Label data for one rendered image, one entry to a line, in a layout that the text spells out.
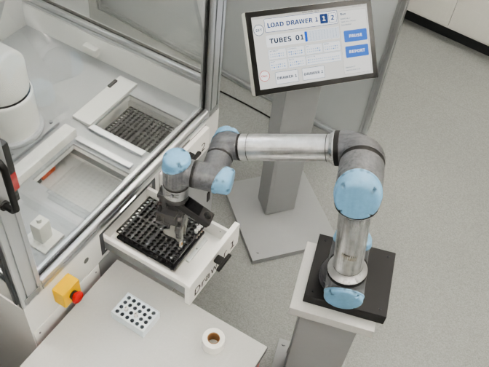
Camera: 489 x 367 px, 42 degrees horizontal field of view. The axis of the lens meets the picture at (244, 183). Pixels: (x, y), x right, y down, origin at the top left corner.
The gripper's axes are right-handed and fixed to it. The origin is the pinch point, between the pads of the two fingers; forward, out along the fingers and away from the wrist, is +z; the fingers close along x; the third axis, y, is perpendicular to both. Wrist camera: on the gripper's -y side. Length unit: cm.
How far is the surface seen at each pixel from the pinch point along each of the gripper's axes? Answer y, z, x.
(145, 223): 14.9, 8.3, -7.5
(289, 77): -16, -2, -83
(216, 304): -5, 98, -38
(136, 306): 9.3, 18.7, 16.7
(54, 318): 32.5, 22.2, 26.1
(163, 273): 3.5, 9.7, 8.1
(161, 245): 7.2, 8.2, -0.5
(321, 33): -23, -13, -99
